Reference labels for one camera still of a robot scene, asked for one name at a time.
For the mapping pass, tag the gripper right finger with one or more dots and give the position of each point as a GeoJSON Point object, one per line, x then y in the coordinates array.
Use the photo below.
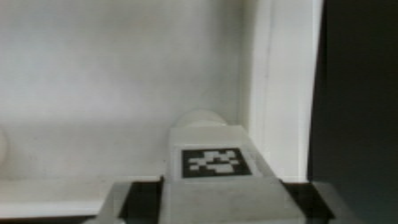
{"type": "Point", "coordinates": [319, 204]}

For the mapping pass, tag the white table leg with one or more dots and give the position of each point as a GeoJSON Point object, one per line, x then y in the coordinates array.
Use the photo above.
{"type": "Point", "coordinates": [222, 189]}

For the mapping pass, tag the white L-shaped fence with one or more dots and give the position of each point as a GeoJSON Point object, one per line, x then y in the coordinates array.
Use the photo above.
{"type": "Point", "coordinates": [289, 86]}

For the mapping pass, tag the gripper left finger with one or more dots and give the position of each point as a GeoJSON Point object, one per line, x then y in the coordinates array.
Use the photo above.
{"type": "Point", "coordinates": [131, 203]}

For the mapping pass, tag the white square table top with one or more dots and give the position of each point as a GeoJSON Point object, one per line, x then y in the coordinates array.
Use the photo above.
{"type": "Point", "coordinates": [111, 65]}

